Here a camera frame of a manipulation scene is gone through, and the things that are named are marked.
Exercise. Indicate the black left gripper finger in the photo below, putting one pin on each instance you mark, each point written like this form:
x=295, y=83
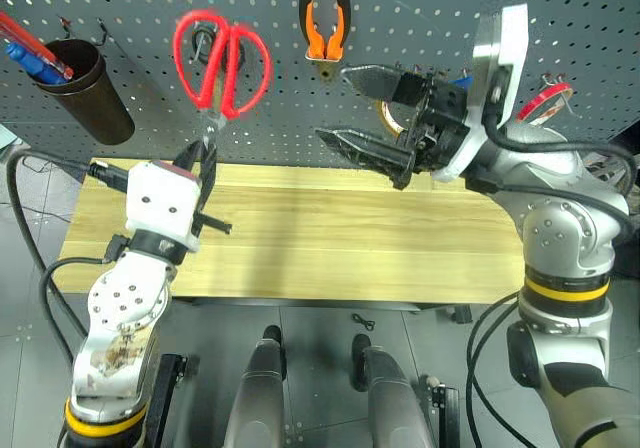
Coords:
x=190, y=155
x=208, y=173

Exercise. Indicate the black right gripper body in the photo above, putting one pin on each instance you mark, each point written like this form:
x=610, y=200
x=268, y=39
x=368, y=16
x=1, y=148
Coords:
x=440, y=113

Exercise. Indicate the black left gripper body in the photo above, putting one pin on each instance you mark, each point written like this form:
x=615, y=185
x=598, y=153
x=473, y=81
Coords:
x=216, y=225

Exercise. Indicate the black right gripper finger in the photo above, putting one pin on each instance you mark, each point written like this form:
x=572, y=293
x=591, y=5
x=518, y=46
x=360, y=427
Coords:
x=375, y=82
x=370, y=150

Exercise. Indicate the brown packing tape roll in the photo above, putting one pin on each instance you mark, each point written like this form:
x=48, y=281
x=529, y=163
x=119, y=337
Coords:
x=391, y=120

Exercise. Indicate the grey perforated pegboard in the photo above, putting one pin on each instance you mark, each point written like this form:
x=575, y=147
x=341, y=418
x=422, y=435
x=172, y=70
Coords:
x=400, y=13

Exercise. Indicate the red tape roll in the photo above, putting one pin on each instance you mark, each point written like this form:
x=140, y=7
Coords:
x=542, y=99

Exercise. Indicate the metal tape hook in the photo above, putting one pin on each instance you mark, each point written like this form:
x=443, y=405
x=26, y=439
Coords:
x=567, y=95

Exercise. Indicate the black pegboard hook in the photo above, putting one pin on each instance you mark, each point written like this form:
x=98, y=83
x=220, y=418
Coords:
x=103, y=33
x=65, y=25

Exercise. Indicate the small blue object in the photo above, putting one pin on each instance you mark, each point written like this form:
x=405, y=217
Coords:
x=461, y=85

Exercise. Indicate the orange black pliers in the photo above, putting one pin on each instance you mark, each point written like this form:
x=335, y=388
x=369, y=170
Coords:
x=314, y=28

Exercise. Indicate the dark brown cup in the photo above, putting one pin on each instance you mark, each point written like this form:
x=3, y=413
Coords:
x=92, y=103

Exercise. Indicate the metal scissors hook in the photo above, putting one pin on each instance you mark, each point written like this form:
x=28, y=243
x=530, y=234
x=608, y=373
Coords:
x=201, y=43

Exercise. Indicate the small black floor clip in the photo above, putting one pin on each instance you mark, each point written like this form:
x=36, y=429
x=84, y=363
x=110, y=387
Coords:
x=364, y=321

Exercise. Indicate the dark rounded robot leg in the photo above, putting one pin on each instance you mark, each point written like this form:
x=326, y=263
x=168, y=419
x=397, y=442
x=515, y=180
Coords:
x=257, y=393
x=390, y=398

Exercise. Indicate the blue pen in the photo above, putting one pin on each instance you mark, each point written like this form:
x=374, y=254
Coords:
x=35, y=68

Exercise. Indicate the black table caster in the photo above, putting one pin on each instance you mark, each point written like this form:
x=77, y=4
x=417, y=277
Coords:
x=462, y=314

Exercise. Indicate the red pen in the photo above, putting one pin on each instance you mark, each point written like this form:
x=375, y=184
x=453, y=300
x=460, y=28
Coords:
x=30, y=43

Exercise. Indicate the metal pliers holder bracket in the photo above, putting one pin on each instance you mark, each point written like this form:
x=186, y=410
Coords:
x=325, y=65

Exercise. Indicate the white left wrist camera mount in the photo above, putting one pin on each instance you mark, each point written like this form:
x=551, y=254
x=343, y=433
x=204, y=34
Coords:
x=157, y=203

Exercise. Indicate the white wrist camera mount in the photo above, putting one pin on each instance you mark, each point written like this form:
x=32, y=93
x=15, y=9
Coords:
x=505, y=43
x=157, y=203

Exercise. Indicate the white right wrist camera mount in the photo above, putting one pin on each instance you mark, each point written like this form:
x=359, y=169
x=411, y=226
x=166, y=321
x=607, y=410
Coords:
x=505, y=43

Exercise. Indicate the black frame bar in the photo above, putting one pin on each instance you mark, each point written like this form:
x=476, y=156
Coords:
x=162, y=398
x=447, y=418

